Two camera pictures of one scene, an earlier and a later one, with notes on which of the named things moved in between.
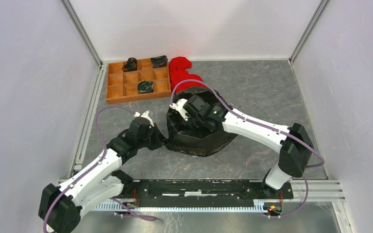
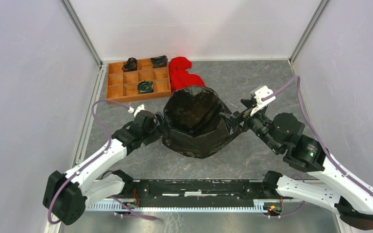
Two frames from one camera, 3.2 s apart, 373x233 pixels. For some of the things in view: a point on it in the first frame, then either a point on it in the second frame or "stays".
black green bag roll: x=145 y=86 stays
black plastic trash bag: x=184 y=136 stays
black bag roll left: x=131 y=65 stays
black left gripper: x=160 y=139 → x=162 y=127
